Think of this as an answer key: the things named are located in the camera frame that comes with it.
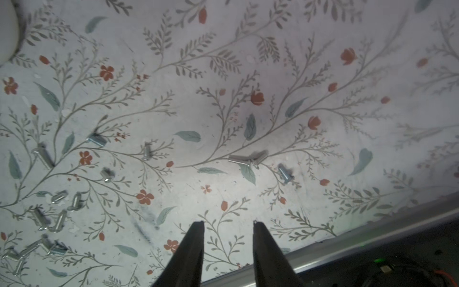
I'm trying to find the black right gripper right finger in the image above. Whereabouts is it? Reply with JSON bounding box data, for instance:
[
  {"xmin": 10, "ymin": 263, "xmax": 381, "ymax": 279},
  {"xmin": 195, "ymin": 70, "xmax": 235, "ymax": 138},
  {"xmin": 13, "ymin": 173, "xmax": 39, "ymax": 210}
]
[{"xmin": 253, "ymin": 221, "xmax": 305, "ymax": 287}]

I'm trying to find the aluminium front rail frame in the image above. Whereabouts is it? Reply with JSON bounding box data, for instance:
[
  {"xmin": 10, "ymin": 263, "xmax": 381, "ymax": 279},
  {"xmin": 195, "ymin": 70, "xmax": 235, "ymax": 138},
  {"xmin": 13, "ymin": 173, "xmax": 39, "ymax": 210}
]
[{"xmin": 205, "ymin": 194, "xmax": 459, "ymax": 287}]

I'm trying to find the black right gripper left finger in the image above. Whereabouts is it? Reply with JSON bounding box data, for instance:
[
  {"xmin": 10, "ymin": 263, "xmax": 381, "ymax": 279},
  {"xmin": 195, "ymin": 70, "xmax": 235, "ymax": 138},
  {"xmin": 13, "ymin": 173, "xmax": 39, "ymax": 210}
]
[{"xmin": 152, "ymin": 221, "xmax": 204, "ymax": 287}]

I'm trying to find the white storage box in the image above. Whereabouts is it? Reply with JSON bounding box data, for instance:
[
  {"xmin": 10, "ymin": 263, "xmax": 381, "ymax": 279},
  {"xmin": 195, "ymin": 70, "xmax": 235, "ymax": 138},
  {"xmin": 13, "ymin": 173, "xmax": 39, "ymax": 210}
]
[{"xmin": 0, "ymin": 0, "xmax": 21, "ymax": 66}]

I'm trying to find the silver screw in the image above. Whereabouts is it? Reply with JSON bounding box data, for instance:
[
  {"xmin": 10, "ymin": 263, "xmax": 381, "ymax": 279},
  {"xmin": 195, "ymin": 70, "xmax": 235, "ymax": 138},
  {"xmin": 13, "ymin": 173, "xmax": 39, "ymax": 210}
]
[
  {"xmin": 68, "ymin": 192, "xmax": 83, "ymax": 212},
  {"xmin": 278, "ymin": 164, "xmax": 294, "ymax": 184},
  {"xmin": 49, "ymin": 210, "xmax": 67, "ymax": 233},
  {"xmin": 250, "ymin": 150, "xmax": 269, "ymax": 169},
  {"xmin": 142, "ymin": 142, "xmax": 153, "ymax": 161},
  {"xmin": 50, "ymin": 190, "xmax": 68, "ymax": 204},
  {"xmin": 32, "ymin": 208, "xmax": 49, "ymax": 231},
  {"xmin": 86, "ymin": 133, "xmax": 107, "ymax": 147},
  {"xmin": 228, "ymin": 155, "xmax": 252, "ymax": 167},
  {"xmin": 31, "ymin": 143, "xmax": 55, "ymax": 169},
  {"xmin": 100, "ymin": 167, "xmax": 115, "ymax": 183}
]

